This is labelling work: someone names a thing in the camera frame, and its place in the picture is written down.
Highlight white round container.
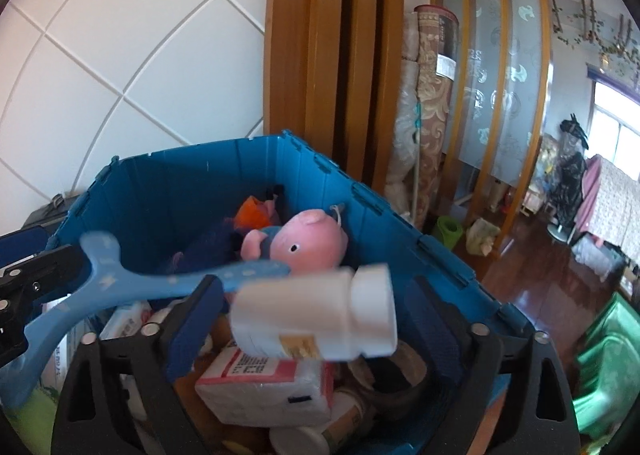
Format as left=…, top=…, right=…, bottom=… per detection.
left=270, top=427, right=328, bottom=455

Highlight wooden headboard frame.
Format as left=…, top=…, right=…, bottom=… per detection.
left=265, top=0, right=406, bottom=193

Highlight beige rolled carpet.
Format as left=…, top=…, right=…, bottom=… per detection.
left=385, top=10, right=422, bottom=216

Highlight brown rolled carpet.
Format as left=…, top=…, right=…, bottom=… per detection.
left=414, top=5, right=460, bottom=231

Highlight white padded headboard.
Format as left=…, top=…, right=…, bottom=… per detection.
left=0, top=0, right=273, bottom=216

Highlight white pill bottle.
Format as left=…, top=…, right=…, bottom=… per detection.
left=230, top=263, right=399, bottom=362

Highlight pig plush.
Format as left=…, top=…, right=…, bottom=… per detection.
left=241, top=209, right=349, bottom=270
left=155, top=195, right=283, bottom=278

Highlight frosted glass wooden partition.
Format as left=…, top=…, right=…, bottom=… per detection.
left=427, top=0, right=556, bottom=258

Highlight hanging vine plants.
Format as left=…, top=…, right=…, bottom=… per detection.
left=550, top=0, right=640, bottom=66

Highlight pink tissue pack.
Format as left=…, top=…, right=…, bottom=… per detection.
left=194, top=339, right=335, bottom=428

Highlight white printed package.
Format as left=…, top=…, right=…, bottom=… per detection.
left=40, top=302, right=91, bottom=388

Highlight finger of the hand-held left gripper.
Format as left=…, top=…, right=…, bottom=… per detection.
left=0, top=227, right=57, bottom=268
left=0, top=244, right=86, bottom=308

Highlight blue plastic crate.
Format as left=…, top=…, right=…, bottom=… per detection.
left=45, top=130, right=508, bottom=455

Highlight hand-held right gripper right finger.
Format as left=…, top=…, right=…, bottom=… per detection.
left=402, top=275, right=581, bottom=455

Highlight paper cup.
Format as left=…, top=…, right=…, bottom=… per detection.
left=325, top=390, right=376, bottom=453

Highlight blue plastic hanger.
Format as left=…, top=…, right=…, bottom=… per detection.
left=0, top=231, right=291, bottom=411

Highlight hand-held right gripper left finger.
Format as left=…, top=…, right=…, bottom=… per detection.
left=50, top=275, right=226, bottom=455

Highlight black hanging garment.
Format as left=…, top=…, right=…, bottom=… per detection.
left=547, top=117, right=591, bottom=231

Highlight green rolled mat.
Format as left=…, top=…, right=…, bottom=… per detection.
left=432, top=216, right=466, bottom=251

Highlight black gift case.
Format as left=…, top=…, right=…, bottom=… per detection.
left=22, top=192, right=83, bottom=232

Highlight window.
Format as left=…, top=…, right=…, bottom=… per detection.
left=587, top=65, right=640, bottom=176

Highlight pale bag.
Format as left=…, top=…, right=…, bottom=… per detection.
left=465, top=217, right=501, bottom=256

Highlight floral cloth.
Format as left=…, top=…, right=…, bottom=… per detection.
left=575, top=155, right=640, bottom=266

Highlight green plastic chair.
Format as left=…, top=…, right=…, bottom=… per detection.
left=572, top=292, right=640, bottom=441

